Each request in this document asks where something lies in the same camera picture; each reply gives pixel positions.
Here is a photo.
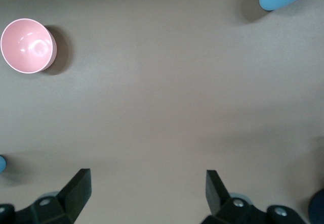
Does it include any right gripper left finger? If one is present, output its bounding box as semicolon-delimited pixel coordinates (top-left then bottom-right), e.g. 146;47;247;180
0;168;92;224

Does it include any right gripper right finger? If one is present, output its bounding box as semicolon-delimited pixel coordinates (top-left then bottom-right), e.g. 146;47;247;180
201;169;303;224

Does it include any brown table cover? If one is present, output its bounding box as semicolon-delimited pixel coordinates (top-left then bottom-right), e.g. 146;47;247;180
0;0;324;224

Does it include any pink bowl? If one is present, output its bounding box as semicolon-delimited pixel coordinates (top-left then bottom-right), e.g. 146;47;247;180
0;18;58;74

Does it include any black pot blue handle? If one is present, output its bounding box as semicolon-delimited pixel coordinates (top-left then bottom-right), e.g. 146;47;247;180
308;189;324;224

